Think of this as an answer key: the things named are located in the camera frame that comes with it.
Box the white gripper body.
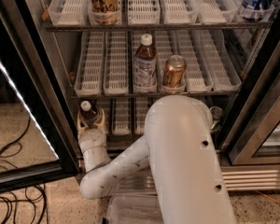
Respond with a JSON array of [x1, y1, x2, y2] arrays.
[[78, 129, 111, 172]]

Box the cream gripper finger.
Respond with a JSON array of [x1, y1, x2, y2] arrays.
[[96, 109, 106, 131], [77, 113, 88, 134]]

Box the small brown tea bottle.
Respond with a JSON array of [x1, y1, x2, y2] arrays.
[[80, 100, 99, 128]]

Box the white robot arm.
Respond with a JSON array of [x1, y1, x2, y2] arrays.
[[79, 95, 236, 224]]

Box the glass fridge door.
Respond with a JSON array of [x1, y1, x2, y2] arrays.
[[0, 0, 79, 193]]

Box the tall brown tea bottle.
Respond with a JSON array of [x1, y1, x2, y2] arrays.
[[133, 34, 157, 93]]

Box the gold can top shelf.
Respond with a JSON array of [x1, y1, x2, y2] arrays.
[[89, 0, 119, 25]]

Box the steel fridge base grille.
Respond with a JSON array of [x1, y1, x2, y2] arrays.
[[76, 149, 280, 199]]

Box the clear plastic bin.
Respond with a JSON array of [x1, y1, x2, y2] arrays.
[[105, 194, 163, 224]]

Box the gold drink can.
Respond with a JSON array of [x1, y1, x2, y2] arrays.
[[162, 54, 187, 88]]

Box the green drink can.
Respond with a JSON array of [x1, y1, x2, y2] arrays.
[[210, 106, 223, 132]]

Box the middle wire shelf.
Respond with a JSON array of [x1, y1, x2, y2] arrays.
[[71, 91, 238, 99]]

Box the wire shelf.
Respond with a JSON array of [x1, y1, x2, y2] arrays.
[[71, 91, 238, 99], [44, 21, 273, 32]]

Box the black floor cables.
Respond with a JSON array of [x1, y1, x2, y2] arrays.
[[0, 115, 49, 224]]

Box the right fridge door frame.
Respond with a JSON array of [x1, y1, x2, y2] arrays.
[[217, 7, 280, 166]]

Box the top wire shelf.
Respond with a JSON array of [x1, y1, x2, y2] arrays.
[[44, 21, 273, 32]]

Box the orange floor cable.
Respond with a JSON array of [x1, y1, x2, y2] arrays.
[[255, 189, 280, 207]]

